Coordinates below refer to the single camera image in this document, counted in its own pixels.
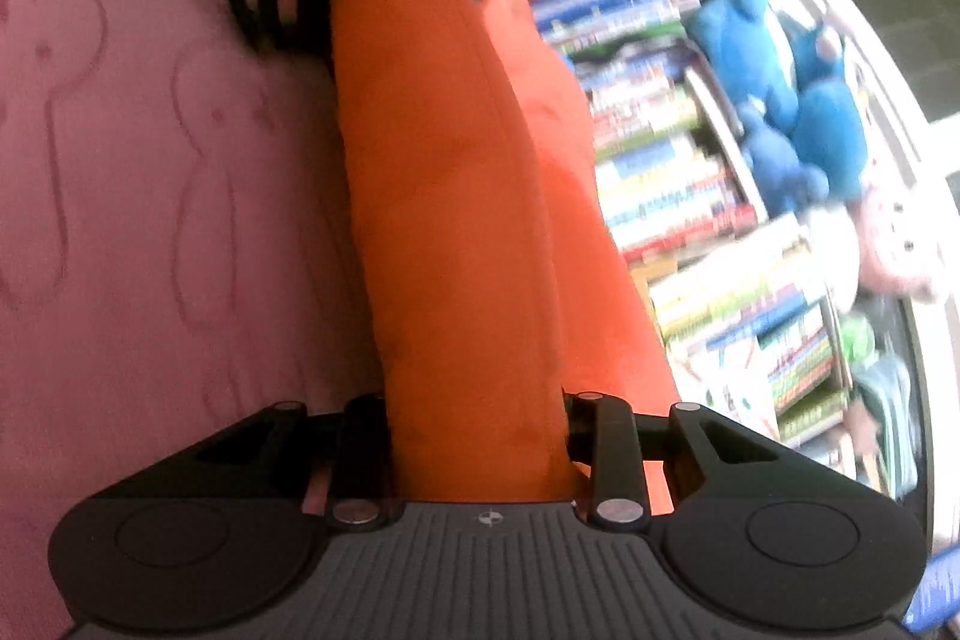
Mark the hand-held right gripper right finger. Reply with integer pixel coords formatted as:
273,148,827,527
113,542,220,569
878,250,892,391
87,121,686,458
566,391,856,531

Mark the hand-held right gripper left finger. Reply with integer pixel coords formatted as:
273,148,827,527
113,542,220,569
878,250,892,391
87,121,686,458
112,394,395,528

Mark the orange puffer jacket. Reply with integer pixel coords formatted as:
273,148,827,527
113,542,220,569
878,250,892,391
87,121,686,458
330,0,683,515

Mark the white box with pencil print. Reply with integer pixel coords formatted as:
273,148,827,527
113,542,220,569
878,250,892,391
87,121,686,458
685,338,782,440

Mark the row of thin tall books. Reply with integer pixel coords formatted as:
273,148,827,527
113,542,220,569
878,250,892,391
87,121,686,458
531,0,704,50

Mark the pink bunny print blanket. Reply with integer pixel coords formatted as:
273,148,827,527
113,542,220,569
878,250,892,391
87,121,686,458
0,0,395,640

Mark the green toy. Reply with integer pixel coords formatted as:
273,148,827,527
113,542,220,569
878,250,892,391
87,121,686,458
835,308,876,365

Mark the teal folded cloth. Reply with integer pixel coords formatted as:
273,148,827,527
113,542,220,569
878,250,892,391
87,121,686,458
853,353,925,495

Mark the book row in white rack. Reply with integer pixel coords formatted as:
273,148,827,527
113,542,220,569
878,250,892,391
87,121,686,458
574,44,764,264

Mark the small blue plush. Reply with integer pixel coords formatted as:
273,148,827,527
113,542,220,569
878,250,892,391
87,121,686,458
737,92,831,215

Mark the pink plush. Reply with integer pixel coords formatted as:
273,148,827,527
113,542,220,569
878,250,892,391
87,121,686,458
853,173,947,305

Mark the blue box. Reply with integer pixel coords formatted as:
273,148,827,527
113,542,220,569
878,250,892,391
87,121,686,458
902,548,960,635

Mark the blue and white plush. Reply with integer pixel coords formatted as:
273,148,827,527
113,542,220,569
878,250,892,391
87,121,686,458
780,20,872,208

